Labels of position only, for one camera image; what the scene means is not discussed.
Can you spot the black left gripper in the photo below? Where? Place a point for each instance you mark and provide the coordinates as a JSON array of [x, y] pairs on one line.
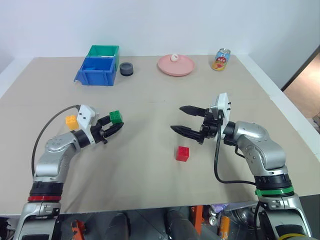
[[98, 133]]

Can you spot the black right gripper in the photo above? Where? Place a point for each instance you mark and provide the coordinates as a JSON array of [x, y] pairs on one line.
[[211, 125]]

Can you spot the green toy brick cube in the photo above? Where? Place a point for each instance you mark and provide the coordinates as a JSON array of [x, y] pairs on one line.
[[116, 117]]

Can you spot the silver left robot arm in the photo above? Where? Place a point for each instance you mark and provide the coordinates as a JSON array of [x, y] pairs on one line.
[[57, 152]]

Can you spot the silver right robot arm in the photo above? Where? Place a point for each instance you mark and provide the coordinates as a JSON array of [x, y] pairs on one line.
[[260, 145]]

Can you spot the red toy brick cube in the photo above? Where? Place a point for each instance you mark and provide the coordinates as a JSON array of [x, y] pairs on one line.
[[182, 154]]

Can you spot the yellow toy brick cube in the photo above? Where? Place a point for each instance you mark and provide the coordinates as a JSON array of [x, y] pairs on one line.
[[71, 122]]

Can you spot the beige table mat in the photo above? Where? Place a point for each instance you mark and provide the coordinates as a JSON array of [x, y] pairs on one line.
[[150, 112]]

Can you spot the blue plastic storage bin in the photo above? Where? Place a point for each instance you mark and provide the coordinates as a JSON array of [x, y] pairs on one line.
[[98, 75]]

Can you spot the pink round plate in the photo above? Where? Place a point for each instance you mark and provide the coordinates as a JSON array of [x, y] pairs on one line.
[[176, 67]]

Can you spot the dark grey round puck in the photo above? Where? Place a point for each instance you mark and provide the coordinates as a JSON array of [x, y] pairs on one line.
[[126, 69]]

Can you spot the small white round object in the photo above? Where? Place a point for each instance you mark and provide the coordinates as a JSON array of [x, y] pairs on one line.
[[174, 57]]

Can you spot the yellow printed drink can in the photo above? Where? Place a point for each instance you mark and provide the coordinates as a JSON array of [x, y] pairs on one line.
[[220, 60]]

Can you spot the green plastic storage bin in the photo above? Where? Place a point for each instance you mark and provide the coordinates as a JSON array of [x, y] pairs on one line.
[[102, 50]]

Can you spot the purple crumpled bag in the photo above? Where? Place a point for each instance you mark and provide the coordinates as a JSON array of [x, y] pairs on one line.
[[218, 207]]

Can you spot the orange metal stand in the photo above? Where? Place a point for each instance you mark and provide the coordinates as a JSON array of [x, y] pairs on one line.
[[197, 218]]

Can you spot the dark rounded shape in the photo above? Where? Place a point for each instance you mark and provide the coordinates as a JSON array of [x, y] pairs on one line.
[[178, 225], [120, 225]]

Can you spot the silver can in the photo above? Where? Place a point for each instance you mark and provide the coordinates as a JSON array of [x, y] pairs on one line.
[[213, 220]]

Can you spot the orange and black tool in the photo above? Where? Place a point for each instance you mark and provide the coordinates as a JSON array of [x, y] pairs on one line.
[[78, 226]]

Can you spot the orange drink can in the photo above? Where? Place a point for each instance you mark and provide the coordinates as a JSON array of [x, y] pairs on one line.
[[224, 226]]

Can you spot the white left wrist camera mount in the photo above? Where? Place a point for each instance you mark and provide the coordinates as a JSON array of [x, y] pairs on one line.
[[83, 117]]

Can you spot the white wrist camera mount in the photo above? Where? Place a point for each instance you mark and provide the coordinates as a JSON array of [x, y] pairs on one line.
[[83, 117], [223, 105]]

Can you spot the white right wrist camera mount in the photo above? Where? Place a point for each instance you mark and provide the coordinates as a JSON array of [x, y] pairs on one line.
[[223, 105]]

